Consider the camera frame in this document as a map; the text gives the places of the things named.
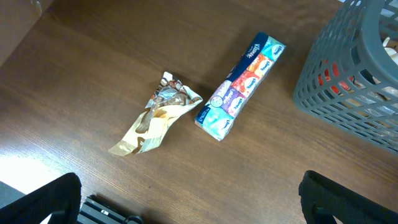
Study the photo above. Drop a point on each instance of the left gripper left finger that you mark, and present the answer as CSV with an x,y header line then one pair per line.
x,y
59,200

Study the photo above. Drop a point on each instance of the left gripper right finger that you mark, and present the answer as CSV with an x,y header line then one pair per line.
x,y
325,201

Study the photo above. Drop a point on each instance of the grey plastic shopping basket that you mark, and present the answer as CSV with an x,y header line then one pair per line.
x,y
352,39

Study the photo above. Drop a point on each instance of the orange pasta package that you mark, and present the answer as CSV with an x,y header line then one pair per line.
x,y
357,97

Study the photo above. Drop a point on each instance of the Kleenex tissue multipack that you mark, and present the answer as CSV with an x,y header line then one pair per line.
x,y
219,112

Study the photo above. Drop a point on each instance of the brown white snack bag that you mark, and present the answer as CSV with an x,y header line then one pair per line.
x,y
171,100

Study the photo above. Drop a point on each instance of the white brown panko bag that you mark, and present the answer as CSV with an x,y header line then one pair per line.
x,y
390,46

